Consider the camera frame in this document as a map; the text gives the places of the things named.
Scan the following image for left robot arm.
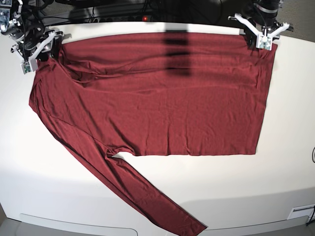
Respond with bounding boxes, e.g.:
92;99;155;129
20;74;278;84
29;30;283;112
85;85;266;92
228;0;294;51

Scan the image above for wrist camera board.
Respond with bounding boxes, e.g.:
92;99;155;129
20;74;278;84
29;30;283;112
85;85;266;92
256;36;272;51
20;60;38;74

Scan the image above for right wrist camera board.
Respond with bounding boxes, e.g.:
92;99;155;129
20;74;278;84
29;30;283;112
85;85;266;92
20;60;38;74

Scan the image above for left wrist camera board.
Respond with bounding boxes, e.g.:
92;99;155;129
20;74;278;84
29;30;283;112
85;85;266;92
256;36;272;51

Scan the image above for black power strip red switch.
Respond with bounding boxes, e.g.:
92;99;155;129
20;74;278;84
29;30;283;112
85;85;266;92
91;15;151;23

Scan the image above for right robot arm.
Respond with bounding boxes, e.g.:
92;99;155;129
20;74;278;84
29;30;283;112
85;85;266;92
0;0;64;74

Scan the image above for dark red long-sleeve shirt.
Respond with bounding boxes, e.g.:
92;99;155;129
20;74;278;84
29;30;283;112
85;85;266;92
29;32;277;236

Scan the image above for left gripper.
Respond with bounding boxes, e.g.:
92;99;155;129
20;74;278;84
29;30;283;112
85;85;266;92
228;13;294;50

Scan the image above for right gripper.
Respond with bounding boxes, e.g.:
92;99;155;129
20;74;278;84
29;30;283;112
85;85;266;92
10;30;71;64

